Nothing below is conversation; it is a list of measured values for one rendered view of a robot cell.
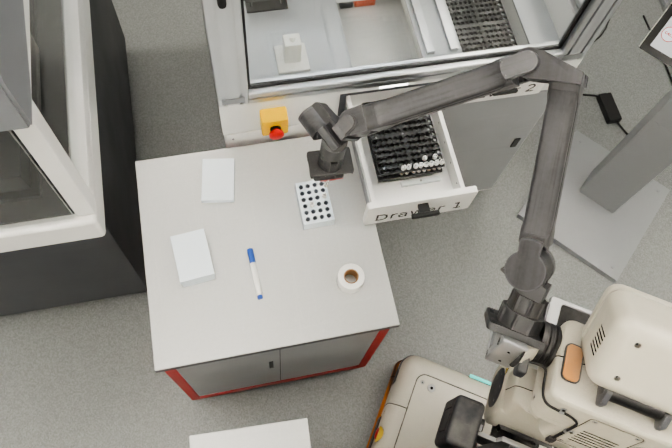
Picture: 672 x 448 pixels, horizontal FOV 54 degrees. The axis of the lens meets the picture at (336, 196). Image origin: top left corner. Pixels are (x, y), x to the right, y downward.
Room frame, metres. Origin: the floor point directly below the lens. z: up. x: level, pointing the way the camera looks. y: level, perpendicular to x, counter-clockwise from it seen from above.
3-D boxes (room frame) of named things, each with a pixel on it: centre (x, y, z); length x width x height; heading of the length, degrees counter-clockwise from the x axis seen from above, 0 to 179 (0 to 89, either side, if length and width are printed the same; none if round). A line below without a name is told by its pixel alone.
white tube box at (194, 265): (0.50, 0.33, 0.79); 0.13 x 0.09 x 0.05; 26
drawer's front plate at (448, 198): (0.72, -0.22, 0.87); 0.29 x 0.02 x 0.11; 111
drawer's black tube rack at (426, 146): (0.91, -0.15, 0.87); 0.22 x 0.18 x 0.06; 21
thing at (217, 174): (0.74, 0.33, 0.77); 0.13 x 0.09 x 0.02; 12
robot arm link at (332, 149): (0.70, 0.03, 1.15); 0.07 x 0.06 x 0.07; 45
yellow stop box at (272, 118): (0.89, 0.20, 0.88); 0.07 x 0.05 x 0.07; 111
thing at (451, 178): (0.92, -0.14, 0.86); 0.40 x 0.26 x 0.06; 21
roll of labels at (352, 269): (0.53, -0.08, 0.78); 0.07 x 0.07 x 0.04
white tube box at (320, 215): (0.72, 0.05, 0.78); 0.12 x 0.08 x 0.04; 22
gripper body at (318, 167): (0.70, 0.03, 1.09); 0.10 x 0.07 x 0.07; 110
